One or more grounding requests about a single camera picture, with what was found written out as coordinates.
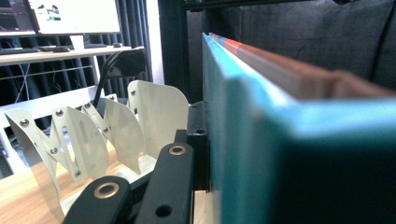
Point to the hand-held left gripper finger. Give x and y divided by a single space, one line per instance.
199 155

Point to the colourful picture book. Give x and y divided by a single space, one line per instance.
249 140

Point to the translucent plastic book rack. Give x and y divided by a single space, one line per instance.
93 146

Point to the black folding chair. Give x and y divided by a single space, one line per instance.
130 63

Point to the small dark computer mouse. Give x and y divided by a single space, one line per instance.
117 44

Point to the black cloth backdrop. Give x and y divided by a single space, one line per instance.
311 37

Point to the black computer mouse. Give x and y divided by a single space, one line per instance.
61 49

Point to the large bright monitor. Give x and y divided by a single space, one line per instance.
77 15

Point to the black keyboard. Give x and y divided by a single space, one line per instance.
18 50

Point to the dark-screen monitor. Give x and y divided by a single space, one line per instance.
14 15

